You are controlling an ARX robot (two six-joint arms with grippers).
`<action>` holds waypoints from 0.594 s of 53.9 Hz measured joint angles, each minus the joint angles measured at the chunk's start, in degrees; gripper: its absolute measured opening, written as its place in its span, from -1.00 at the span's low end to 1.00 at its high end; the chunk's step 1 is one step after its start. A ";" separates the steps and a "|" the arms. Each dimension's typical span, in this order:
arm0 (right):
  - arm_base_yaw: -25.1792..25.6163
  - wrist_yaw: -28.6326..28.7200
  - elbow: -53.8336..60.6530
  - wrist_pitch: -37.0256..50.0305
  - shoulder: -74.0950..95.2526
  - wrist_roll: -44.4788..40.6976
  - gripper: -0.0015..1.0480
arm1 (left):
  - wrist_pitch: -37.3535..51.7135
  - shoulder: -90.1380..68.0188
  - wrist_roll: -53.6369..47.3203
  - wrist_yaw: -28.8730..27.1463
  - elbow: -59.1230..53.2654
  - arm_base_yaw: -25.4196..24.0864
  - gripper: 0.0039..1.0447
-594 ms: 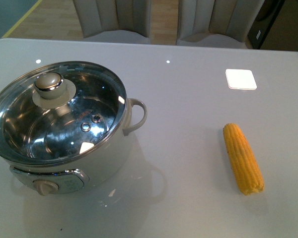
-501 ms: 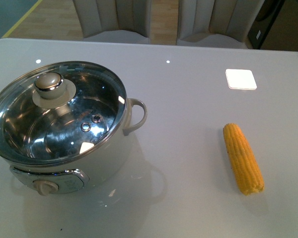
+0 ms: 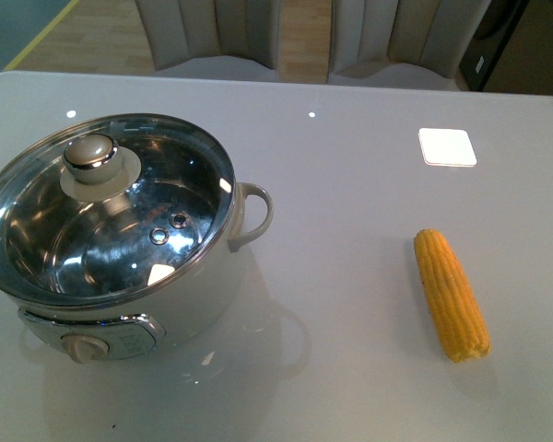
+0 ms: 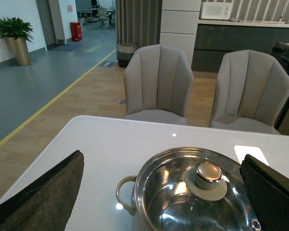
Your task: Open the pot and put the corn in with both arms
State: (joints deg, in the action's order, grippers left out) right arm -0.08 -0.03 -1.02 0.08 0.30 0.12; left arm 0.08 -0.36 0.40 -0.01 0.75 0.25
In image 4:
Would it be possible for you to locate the white pillar cabinet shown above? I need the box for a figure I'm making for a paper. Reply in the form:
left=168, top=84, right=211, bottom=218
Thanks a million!
left=159, top=0, right=201, bottom=65

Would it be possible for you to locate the grey office chair far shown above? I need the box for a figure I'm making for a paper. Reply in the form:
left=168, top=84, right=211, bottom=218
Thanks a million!
left=97, top=8, right=109, bottom=27

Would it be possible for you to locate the gold plant pot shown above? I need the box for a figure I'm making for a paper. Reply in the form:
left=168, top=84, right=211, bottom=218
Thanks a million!
left=7, top=37, right=30, bottom=66

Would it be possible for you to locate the cream electric cooking pot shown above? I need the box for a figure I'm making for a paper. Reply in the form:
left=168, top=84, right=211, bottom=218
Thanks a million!
left=116, top=175, right=145, bottom=231

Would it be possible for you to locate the red bin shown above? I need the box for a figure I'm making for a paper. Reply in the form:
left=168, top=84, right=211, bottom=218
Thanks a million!
left=70, top=21, right=82, bottom=41

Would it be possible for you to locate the beige chair on right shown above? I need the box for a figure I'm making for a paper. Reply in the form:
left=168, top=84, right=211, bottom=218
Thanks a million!
left=209, top=50, right=289, bottom=135

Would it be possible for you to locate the glass pot lid with knob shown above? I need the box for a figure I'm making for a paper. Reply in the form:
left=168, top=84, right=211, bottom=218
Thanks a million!
left=132, top=147, right=263, bottom=231

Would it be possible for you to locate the beige chair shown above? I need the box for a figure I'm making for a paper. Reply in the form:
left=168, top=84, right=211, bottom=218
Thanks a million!
left=209, top=50, right=289, bottom=135
left=124, top=44, right=194, bottom=125

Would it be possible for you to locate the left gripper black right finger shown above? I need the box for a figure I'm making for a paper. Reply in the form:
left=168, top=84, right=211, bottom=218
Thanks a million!
left=240, top=154, right=289, bottom=231

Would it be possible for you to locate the green potted plant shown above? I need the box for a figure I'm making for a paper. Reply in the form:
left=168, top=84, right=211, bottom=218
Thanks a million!
left=0, top=17, right=34, bottom=42

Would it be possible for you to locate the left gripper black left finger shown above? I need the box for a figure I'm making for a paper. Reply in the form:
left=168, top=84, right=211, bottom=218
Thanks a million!
left=0, top=150, right=84, bottom=231

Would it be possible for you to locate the white microwave oven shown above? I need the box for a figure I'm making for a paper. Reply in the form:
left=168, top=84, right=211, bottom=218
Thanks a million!
left=200, top=2, right=233, bottom=20

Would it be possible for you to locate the beige chair on left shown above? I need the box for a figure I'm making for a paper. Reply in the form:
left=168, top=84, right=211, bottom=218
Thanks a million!
left=124, top=44, right=194, bottom=125

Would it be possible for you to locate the dark kitchen counter cabinet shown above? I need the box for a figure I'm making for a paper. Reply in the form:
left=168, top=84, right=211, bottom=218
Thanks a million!
left=192, top=22, right=289, bottom=72

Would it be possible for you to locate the woven laundry basket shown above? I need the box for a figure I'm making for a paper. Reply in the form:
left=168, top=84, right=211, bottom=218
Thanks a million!
left=117, top=39, right=138, bottom=67

